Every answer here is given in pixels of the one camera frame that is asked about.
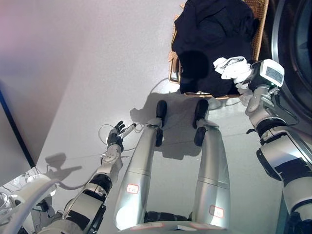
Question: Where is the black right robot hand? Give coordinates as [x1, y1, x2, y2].
[248, 58, 286, 93]

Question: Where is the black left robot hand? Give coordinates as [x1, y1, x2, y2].
[106, 120, 137, 153]

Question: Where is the white garment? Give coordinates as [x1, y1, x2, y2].
[213, 56, 255, 106]

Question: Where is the washing machine drum door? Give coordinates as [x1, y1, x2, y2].
[264, 0, 312, 128]

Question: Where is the woven wicker laundry basket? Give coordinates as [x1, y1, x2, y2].
[167, 0, 270, 100]

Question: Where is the black clothes pile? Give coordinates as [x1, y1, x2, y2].
[171, 0, 259, 98]

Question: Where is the silver left robot leg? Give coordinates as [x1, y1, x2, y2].
[113, 117, 165, 231]

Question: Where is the silver robot leg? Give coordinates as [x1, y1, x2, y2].
[188, 118, 231, 230]
[113, 117, 165, 231]

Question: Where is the black left robot foot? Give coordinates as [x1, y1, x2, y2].
[156, 99, 168, 128]

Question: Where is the black robot foot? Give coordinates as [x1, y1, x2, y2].
[192, 98, 210, 130]
[156, 99, 168, 128]

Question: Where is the black right robot foot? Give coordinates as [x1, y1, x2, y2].
[192, 98, 210, 130]

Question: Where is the dark flat panel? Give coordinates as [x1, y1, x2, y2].
[0, 79, 38, 187]

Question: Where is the silver right robot leg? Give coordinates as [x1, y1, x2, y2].
[188, 118, 231, 230]

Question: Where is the thin white floor cable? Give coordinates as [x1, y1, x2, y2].
[98, 123, 145, 159]

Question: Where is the grey cable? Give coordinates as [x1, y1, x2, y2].
[45, 164, 98, 191]

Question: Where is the thick white hose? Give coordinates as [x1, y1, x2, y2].
[0, 175, 59, 234]

